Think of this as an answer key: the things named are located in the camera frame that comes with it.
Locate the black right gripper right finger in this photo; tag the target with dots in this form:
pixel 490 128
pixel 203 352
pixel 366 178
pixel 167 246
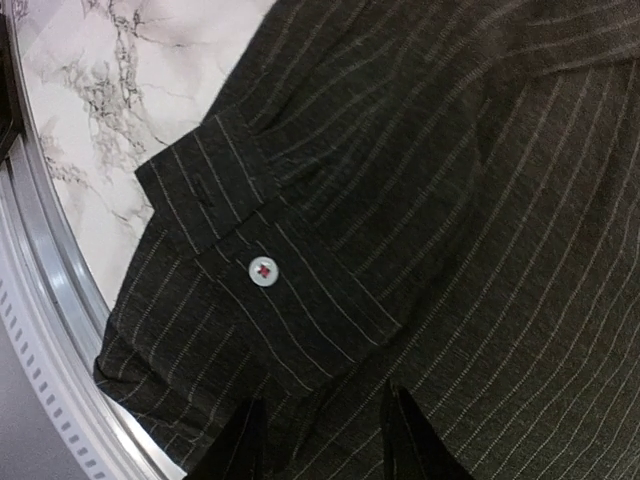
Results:
pixel 412 449

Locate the aluminium front frame rail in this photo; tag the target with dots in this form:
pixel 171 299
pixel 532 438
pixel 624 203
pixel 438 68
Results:
pixel 52 310

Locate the black pinstriped long sleeve shirt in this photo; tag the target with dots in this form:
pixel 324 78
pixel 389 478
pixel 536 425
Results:
pixel 439 194

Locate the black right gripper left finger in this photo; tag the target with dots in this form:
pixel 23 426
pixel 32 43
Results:
pixel 238 451

